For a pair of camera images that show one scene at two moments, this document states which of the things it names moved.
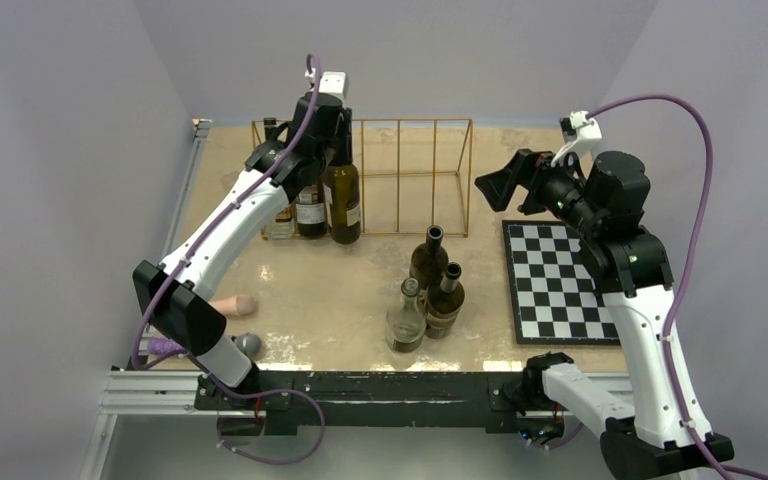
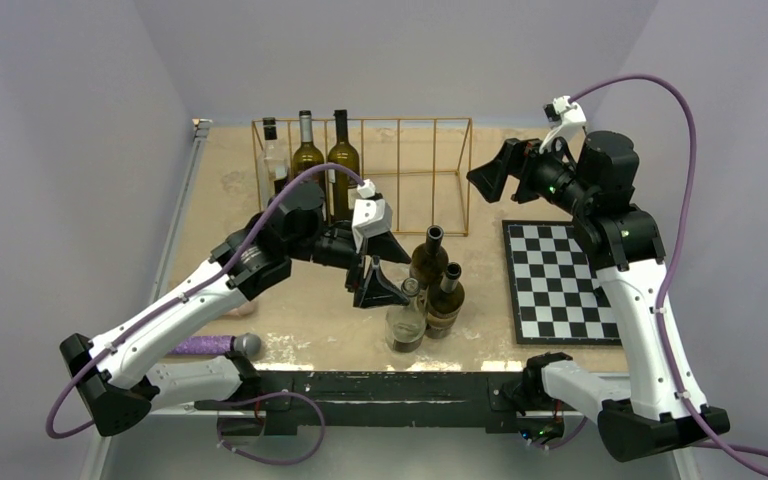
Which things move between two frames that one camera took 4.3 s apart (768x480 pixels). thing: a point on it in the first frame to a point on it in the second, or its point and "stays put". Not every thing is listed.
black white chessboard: [554, 296] stays put
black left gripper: [342, 126] to [373, 288]
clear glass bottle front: [406, 325] stays put
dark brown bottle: [342, 197] stays put
